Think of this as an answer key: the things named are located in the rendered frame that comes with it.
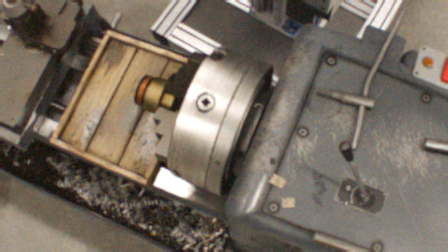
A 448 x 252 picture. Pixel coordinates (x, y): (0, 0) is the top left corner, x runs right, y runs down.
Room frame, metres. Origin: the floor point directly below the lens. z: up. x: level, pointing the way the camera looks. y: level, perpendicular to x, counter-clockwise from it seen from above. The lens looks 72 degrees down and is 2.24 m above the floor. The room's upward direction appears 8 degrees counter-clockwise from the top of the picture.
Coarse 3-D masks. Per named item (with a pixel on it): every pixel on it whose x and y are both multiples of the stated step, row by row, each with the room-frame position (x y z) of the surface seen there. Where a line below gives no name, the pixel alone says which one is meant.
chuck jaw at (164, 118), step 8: (160, 112) 0.42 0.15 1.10; (168, 112) 0.42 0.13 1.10; (160, 120) 0.41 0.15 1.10; (168, 120) 0.40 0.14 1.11; (160, 128) 0.39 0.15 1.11; (168, 128) 0.38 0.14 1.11; (160, 136) 0.37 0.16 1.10; (168, 136) 0.36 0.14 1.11; (160, 144) 0.35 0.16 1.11; (168, 144) 0.35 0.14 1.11; (160, 152) 0.33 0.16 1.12
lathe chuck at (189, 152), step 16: (224, 48) 0.53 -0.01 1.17; (208, 64) 0.47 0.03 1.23; (224, 64) 0.47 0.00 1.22; (240, 64) 0.47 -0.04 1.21; (208, 80) 0.43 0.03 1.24; (224, 80) 0.43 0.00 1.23; (240, 80) 0.42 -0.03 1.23; (192, 96) 0.40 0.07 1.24; (224, 96) 0.39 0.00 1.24; (192, 112) 0.37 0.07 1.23; (208, 112) 0.36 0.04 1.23; (224, 112) 0.36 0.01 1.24; (176, 128) 0.35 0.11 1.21; (192, 128) 0.34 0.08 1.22; (208, 128) 0.33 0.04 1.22; (176, 144) 0.32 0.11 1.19; (192, 144) 0.31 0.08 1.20; (208, 144) 0.31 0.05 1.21; (176, 160) 0.30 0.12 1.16; (192, 160) 0.29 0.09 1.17; (208, 160) 0.28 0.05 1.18; (176, 176) 0.28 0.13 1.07; (192, 176) 0.26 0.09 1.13
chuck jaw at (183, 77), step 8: (192, 56) 0.51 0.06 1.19; (200, 56) 0.51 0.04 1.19; (208, 56) 0.50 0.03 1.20; (216, 56) 0.50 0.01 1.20; (192, 64) 0.49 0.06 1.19; (200, 64) 0.49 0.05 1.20; (176, 72) 0.49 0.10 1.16; (184, 72) 0.49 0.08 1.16; (192, 72) 0.48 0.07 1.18; (168, 80) 0.48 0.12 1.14; (176, 80) 0.48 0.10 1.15; (184, 80) 0.47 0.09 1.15; (192, 80) 0.47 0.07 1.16; (168, 88) 0.47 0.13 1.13; (176, 88) 0.47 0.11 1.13; (184, 88) 0.46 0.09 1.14; (176, 96) 0.45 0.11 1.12
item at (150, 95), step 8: (144, 80) 0.50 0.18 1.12; (152, 80) 0.50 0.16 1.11; (160, 80) 0.50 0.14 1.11; (136, 88) 0.49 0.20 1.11; (144, 88) 0.48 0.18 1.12; (152, 88) 0.48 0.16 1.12; (160, 88) 0.48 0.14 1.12; (136, 96) 0.47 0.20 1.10; (144, 96) 0.47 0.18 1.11; (152, 96) 0.46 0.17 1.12; (160, 96) 0.46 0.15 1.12; (168, 96) 0.46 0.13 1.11; (144, 104) 0.45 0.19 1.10; (152, 104) 0.45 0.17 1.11; (160, 104) 0.45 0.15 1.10; (168, 104) 0.44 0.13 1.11; (176, 104) 0.46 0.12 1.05; (152, 112) 0.44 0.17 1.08
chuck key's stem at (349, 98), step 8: (320, 88) 0.37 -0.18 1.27; (328, 88) 0.37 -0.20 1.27; (328, 96) 0.35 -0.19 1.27; (336, 96) 0.35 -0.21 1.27; (344, 96) 0.34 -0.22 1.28; (352, 96) 0.34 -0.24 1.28; (360, 96) 0.34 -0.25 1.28; (352, 104) 0.33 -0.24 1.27; (360, 104) 0.32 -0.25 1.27; (368, 104) 0.32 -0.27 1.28
